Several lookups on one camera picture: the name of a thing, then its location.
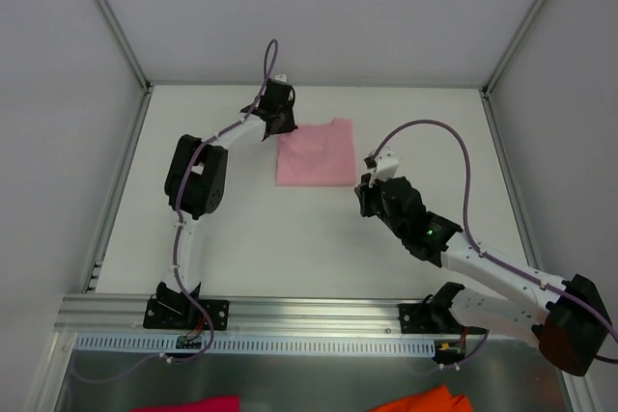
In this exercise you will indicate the aluminium mounting rail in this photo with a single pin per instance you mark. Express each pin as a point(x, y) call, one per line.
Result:
point(94, 312)

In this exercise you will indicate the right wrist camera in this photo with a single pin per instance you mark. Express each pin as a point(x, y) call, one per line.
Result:
point(381, 165)

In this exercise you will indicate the red t shirt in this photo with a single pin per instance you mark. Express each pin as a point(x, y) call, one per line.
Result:
point(214, 404)

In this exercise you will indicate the aluminium frame post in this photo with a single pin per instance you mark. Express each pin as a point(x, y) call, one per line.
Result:
point(530, 16)
point(119, 37)

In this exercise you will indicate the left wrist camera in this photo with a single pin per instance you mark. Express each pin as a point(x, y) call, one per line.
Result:
point(281, 78)

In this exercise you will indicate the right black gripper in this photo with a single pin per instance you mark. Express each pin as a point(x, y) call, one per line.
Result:
point(369, 197)

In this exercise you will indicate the pink t shirt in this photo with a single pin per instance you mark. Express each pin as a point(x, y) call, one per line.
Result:
point(317, 155)

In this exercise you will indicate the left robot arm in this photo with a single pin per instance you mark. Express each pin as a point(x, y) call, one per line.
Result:
point(195, 186)

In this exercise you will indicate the left aluminium frame post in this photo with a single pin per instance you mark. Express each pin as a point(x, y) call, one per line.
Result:
point(119, 37)

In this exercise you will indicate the slotted cable duct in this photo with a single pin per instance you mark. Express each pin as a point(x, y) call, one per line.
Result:
point(258, 345)

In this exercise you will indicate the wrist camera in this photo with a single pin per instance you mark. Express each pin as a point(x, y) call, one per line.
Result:
point(381, 165)
point(281, 78)

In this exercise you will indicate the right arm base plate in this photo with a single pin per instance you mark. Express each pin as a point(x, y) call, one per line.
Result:
point(426, 317)

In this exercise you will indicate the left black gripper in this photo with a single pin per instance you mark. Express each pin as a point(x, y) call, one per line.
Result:
point(278, 118)

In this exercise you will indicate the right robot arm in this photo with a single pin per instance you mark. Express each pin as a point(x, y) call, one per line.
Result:
point(564, 318)

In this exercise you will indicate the orange t shirt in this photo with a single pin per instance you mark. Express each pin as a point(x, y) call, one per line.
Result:
point(439, 399)

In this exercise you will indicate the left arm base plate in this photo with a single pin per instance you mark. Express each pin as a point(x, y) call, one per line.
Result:
point(159, 317)

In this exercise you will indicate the right aluminium frame post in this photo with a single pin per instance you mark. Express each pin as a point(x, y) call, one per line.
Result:
point(530, 16)

